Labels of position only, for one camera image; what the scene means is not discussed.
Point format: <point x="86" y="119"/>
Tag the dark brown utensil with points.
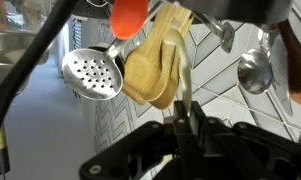
<point x="296" y="60"/>

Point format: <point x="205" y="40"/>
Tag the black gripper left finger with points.
<point x="140" y="156"/>

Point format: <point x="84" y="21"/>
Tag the stainless steel utensil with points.
<point x="225" y="36"/>

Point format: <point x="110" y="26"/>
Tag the slotted metal spoon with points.
<point x="90" y="73"/>

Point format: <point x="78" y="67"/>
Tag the wooden turner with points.
<point x="170" y="90"/>

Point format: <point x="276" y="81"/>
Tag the metal ladle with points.
<point x="255" y="71"/>

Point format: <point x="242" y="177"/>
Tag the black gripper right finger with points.
<point x="250" y="156"/>

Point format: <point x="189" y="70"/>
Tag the orange silicone spoon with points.
<point x="128" y="16"/>

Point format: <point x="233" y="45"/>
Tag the metal utensil holding bucket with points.
<point x="240" y="8"/>

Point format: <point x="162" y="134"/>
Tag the wooden spoon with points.
<point x="146" y="66"/>

